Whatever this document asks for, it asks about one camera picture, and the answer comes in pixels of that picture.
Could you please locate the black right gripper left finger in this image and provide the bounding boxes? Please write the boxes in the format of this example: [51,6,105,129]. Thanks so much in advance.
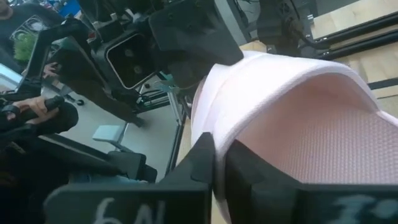
[43,132,218,224]

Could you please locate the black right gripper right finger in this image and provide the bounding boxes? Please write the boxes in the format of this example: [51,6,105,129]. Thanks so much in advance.
[224,139,398,224]

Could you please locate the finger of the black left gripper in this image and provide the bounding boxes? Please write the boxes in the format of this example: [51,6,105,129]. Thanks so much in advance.
[167,60,218,91]
[148,0,244,67]

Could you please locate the pink foam slide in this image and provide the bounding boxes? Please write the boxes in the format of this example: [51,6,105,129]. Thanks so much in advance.
[190,50,398,224]

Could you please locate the person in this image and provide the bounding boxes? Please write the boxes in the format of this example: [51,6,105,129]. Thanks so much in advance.
[0,0,158,224]

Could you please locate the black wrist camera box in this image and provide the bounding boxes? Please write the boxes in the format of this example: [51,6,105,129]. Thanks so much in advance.
[93,30,160,91]

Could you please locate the black aluminium table frame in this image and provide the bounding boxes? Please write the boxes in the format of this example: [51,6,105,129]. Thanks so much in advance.
[312,11,398,91]

